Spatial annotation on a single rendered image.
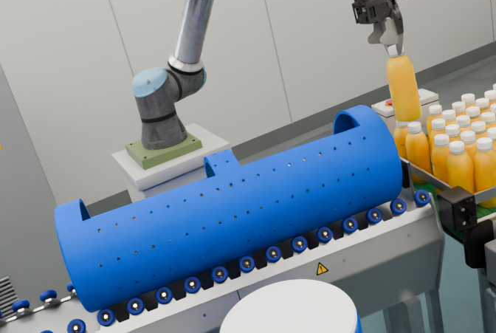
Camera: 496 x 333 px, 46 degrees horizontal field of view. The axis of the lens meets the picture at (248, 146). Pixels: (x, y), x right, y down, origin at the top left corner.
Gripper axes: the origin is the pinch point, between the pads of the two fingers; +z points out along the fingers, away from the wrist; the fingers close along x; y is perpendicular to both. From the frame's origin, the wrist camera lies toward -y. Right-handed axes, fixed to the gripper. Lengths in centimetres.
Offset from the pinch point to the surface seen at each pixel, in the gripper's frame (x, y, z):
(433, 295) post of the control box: -46, -19, 107
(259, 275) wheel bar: -5, 50, 45
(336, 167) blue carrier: -0.8, 23.5, 23.6
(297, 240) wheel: -5, 38, 41
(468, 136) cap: -2.5, -17.2, 31.1
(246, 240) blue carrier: -2, 51, 33
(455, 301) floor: -72, -43, 136
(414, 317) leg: -8, 9, 82
